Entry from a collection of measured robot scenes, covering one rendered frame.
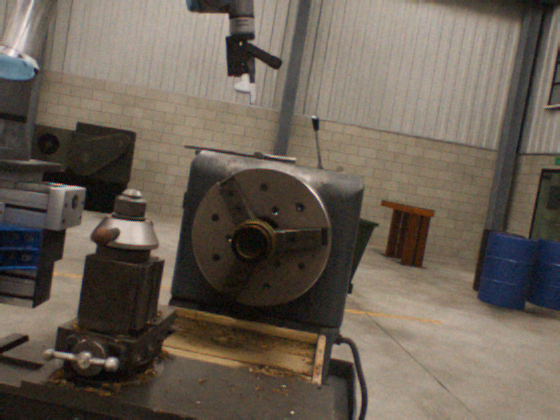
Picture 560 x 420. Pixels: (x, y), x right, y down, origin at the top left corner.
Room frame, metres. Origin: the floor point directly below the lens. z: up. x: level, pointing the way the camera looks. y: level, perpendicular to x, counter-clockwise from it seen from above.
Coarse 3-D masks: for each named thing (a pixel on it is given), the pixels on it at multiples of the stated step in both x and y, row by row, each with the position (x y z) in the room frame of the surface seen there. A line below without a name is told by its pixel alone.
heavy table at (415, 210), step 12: (384, 204) 10.56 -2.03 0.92; (396, 204) 9.94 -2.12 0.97; (408, 204) 10.23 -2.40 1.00; (396, 216) 10.02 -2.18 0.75; (408, 216) 9.37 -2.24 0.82; (420, 216) 9.36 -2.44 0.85; (432, 216) 9.24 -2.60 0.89; (396, 228) 10.03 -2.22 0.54; (408, 228) 9.29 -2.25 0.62; (420, 228) 9.29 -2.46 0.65; (396, 240) 10.03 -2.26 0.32; (408, 240) 9.24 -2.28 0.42; (420, 240) 9.27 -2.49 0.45; (396, 252) 10.15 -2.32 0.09; (408, 252) 9.25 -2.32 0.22; (420, 252) 9.28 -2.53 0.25; (408, 264) 9.25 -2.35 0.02; (420, 264) 9.29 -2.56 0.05
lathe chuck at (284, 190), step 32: (256, 192) 1.23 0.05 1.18; (288, 192) 1.22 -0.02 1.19; (224, 224) 1.23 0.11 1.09; (288, 224) 1.22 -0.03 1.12; (320, 224) 1.21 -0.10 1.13; (224, 256) 1.23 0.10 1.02; (288, 256) 1.22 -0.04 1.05; (320, 256) 1.21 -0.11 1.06; (256, 288) 1.22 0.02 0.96; (288, 288) 1.21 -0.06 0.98
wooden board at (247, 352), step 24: (192, 312) 1.17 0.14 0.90; (192, 336) 1.06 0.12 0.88; (240, 336) 1.11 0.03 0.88; (264, 336) 1.14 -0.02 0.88; (288, 336) 1.14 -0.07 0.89; (312, 336) 1.14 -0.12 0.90; (216, 360) 0.95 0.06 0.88; (240, 360) 0.97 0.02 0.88; (264, 360) 0.99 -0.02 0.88; (288, 360) 1.01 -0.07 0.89; (312, 360) 1.03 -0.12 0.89
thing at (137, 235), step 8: (112, 216) 0.63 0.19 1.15; (104, 224) 0.62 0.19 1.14; (112, 224) 0.62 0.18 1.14; (120, 224) 0.62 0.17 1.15; (128, 224) 0.62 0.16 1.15; (136, 224) 0.62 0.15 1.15; (144, 224) 0.63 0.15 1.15; (128, 232) 0.61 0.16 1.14; (136, 232) 0.62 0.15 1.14; (144, 232) 0.62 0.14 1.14; (152, 232) 0.64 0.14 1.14; (112, 240) 0.61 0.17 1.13; (120, 240) 0.61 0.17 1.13; (128, 240) 0.61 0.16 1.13; (136, 240) 0.61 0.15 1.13; (144, 240) 0.62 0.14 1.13; (152, 240) 0.63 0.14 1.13; (120, 248) 0.61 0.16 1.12; (128, 248) 0.61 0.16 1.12; (136, 248) 0.61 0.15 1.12; (144, 248) 0.62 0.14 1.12; (152, 248) 0.63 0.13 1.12
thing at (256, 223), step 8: (240, 224) 1.14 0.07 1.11; (248, 224) 1.11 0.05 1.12; (256, 224) 1.11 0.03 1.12; (264, 224) 1.13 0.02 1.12; (240, 232) 1.08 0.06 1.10; (256, 232) 1.08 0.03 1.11; (264, 232) 1.09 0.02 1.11; (272, 232) 1.13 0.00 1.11; (232, 240) 1.08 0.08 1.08; (240, 240) 1.14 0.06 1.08; (264, 240) 1.08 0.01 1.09; (272, 240) 1.11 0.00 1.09; (232, 248) 1.08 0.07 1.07; (240, 248) 1.14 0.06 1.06; (248, 248) 1.17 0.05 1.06; (264, 248) 1.08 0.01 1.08; (272, 248) 1.12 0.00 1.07; (240, 256) 1.08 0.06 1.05; (248, 256) 1.14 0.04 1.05; (256, 256) 1.08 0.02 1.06; (264, 256) 1.08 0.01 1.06
